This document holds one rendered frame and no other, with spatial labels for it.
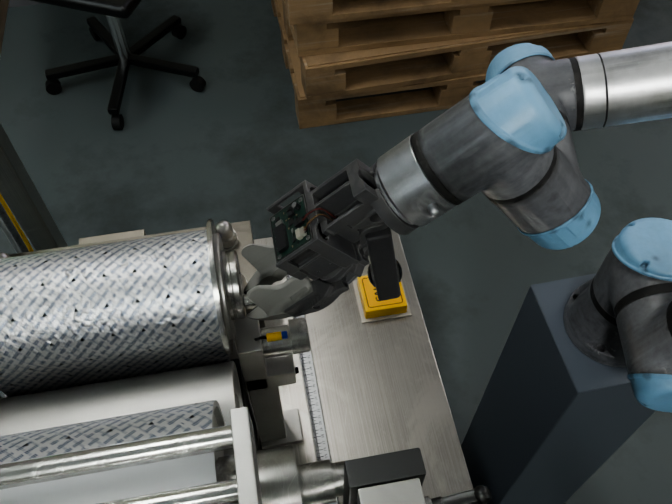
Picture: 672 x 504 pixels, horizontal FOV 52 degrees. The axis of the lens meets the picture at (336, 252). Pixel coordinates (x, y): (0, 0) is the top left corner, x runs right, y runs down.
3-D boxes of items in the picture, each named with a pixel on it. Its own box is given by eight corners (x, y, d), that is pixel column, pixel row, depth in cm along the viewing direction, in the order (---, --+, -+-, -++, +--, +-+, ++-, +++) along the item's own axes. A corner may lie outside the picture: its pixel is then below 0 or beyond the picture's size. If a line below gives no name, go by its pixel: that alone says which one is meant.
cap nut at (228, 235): (239, 249, 103) (235, 231, 100) (215, 252, 103) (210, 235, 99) (237, 230, 105) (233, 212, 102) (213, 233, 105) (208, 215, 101)
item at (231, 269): (240, 266, 79) (248, 327, 75) (223, 269, 78) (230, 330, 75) (233, 237, 72) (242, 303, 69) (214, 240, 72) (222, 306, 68)
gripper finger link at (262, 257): (212, 255, 72) (275, 218, 68) (252, 273, 76) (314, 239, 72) (212, 280, 71) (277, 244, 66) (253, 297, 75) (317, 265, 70)
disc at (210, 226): (237, 378, 75) (218, 310, 63) (232, 378, 75) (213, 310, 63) (225, 268, 84) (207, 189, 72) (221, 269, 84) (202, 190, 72)
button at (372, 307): (406, 313, 112) (408, 305, 110) (365, 319, 111) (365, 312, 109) (397, 277, 116) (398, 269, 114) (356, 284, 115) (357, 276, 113)
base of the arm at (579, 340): (633, 278, 116) (655, 244, 108) (676, 357, 107) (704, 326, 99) (549, 294, 114) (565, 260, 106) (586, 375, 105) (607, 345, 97)
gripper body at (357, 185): (260, 209, 67) (355, 140, 61) (318, 240, 73) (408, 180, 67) (270, 273, 62) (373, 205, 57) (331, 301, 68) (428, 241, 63)
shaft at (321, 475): (378, 498, 54) (380, 486, 51) (303, 512, 53) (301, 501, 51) (370, 459, 56) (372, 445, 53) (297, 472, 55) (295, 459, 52)
